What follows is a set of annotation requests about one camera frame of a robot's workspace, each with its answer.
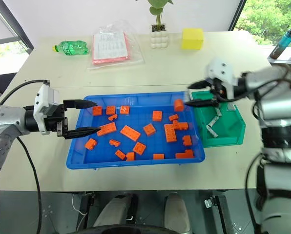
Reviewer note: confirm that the orange toy cylinder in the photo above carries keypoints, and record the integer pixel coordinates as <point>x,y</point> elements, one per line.
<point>178,105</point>

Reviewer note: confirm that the green plastic bottle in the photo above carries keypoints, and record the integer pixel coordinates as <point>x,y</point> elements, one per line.
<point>72,47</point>

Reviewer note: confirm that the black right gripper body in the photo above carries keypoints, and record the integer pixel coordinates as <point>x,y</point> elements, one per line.
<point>217,89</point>

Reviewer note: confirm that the green plastic bin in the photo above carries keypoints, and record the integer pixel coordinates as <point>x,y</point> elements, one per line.
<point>231,131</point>

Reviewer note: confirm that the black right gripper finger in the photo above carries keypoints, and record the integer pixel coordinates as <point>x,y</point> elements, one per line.
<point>201,103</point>
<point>200,84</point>

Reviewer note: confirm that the yellow cube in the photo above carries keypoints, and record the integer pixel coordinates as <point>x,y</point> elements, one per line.
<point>192,39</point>

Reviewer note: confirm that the grey rounded shape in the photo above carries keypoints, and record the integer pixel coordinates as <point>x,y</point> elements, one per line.
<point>176,212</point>
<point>113,212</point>

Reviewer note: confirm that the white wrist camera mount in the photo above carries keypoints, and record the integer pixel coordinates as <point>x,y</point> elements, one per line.
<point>41,102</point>
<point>221,69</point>

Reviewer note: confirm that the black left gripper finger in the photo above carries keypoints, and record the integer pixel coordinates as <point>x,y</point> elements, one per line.
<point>79,103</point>
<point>82,132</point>

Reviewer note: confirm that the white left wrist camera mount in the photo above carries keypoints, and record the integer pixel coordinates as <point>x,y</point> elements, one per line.
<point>41,102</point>

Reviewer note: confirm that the orange stepped toy brick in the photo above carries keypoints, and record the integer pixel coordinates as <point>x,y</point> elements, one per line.
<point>185,155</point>

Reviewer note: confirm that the plant in white pot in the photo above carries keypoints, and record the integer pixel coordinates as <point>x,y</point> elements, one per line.
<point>158,36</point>

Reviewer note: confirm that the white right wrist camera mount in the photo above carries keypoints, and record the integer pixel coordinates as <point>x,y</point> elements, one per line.
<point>221,69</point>

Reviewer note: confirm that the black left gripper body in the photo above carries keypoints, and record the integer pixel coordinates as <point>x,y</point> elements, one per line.
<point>60,122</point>

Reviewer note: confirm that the black window frame post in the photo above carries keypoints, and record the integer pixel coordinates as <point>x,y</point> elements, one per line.
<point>237,14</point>
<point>11,24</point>

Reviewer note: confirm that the clear bag with papers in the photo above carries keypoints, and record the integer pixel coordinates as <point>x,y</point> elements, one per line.
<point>111,46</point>

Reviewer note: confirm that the small orange toy brick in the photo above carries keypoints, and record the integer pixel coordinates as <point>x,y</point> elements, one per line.
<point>112,117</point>
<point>120,154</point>
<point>114,142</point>
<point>173,117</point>
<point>159,156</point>

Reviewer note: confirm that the blue water bottle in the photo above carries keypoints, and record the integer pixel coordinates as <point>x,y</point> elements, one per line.
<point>282,44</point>

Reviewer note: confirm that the black table leg bracket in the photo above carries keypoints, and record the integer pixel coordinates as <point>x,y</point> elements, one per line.
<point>214,202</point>

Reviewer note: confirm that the blue plastic bin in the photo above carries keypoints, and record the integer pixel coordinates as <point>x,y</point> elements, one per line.
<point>135,164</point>

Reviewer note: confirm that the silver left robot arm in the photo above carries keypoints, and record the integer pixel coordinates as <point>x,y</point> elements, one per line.
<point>4,119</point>

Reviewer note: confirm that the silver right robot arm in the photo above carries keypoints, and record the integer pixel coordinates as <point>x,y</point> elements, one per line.
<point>277,107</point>

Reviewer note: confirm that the long orange toy brick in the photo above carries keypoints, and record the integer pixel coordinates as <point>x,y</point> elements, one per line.
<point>107,129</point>
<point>170,133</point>
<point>130,133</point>

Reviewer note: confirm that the silver battery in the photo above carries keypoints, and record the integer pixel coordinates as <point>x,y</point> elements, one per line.
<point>211,131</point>
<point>217,112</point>
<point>231,107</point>
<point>213,121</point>

